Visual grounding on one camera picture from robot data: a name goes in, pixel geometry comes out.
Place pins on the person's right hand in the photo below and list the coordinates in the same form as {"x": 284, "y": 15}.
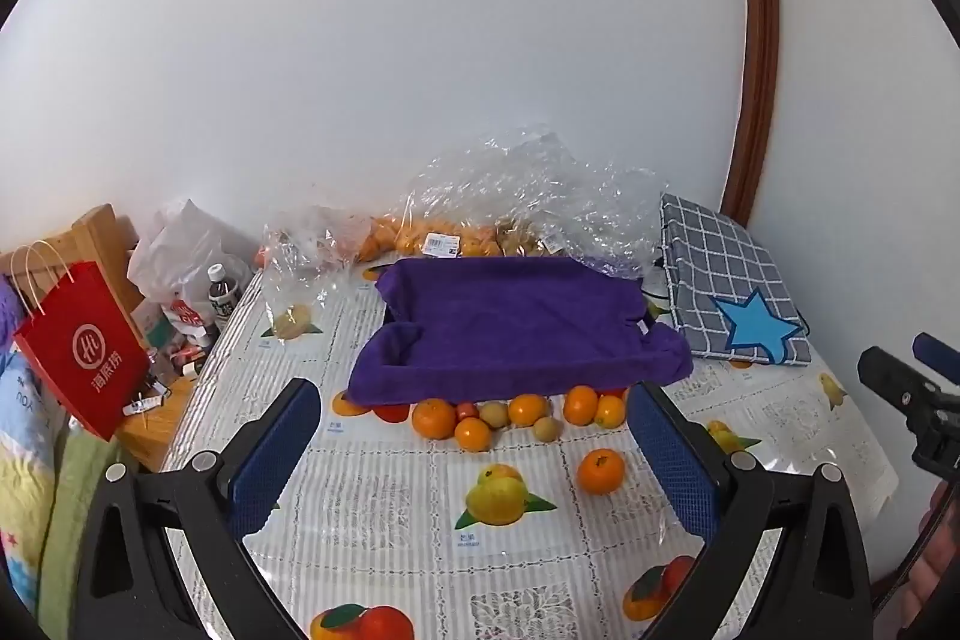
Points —
{"x": 937, "y": 565}

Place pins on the wooden nightstand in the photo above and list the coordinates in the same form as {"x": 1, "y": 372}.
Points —
{"x": 161, "y": 430}

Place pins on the pile of bagged tan fruits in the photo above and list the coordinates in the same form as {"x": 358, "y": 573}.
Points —
{"x": 521, "y": 239}

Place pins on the purple towel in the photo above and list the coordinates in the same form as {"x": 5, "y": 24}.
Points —
{"x": 510, "y": 325}

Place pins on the dark bottle white cap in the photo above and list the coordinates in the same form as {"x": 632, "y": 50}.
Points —
{"x": 223, "y": 295}

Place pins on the pile of bagged mandarins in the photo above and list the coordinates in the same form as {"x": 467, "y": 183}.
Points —
{"x": 405, "y": 235}

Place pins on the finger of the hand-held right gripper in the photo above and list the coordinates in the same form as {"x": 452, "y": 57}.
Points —
{"x": 896, "y": 385}
{"x": 937, "y": 355}

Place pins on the red white packet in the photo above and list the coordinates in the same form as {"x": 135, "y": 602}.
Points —
{"x": 186, "y": 314}

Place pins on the wooden chair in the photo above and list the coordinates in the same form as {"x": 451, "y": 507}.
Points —
{"x": 97, "y": 235}

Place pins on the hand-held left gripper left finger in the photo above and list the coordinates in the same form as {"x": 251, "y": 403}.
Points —
{"x": 274, "y": 452}

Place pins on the white plastic bag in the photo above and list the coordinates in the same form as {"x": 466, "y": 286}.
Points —
{"x": 184, "y": 242}

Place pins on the red paper bag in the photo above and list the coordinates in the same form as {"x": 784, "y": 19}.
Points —
{"x": 79, "y": 347}

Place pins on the crumpled clear plastic bag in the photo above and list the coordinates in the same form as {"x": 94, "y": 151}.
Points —
{"x": 540, "y": 190}

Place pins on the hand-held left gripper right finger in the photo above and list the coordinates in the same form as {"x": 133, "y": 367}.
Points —
{"x": 671, "y": 460}

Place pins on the small mandarin orange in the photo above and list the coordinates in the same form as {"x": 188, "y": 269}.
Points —
{"x": 473, "y": 436}

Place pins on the grey checked bag blue star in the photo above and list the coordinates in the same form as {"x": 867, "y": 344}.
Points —
{"x": 712, "y": 265}

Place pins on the small tan round fruit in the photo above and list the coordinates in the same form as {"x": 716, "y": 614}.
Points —
{"x": 548, "y": 428}
{"x": 493, "y": 416}

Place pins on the small red fruit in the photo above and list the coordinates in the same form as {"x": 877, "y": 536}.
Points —
{"x": 466, "y": 410}

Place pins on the fruit print tablecloth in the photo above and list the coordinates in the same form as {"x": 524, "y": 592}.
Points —
{"x": 405, "y": 497}

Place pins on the purple cloth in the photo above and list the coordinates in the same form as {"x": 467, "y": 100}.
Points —
{"x": 9, "y": 310}

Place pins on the colourful printed blanket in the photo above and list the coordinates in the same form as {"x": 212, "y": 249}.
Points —
{"x": 45, "y": 505}

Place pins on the brown wooden door frame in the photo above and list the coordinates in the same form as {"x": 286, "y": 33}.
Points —
{"x": 759, "y": 48}

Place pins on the small clear plastic bag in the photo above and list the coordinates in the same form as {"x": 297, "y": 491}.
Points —
{"x": 300, "y": 265}

